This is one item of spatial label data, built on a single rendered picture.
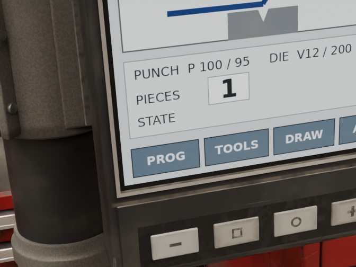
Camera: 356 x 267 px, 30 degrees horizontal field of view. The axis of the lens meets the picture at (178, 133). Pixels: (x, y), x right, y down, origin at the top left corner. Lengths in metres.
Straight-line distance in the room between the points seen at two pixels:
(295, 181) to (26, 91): 0.23
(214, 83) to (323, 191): 0.13
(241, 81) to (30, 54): 0.18
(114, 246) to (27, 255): 0.16
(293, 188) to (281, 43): 0.12
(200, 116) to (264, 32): 0.08
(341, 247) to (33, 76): 0.63
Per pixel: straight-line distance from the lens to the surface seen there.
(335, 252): 1.06
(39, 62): 0.56
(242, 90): 0.49
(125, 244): 0.51
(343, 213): 0.56
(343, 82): 0.52
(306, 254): 1.04
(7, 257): 1.33
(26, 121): 0.58
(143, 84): 0.47
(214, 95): 0.48
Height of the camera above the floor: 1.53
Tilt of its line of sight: 21 degrees down
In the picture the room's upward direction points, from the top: 3 degrees counter-clockwise
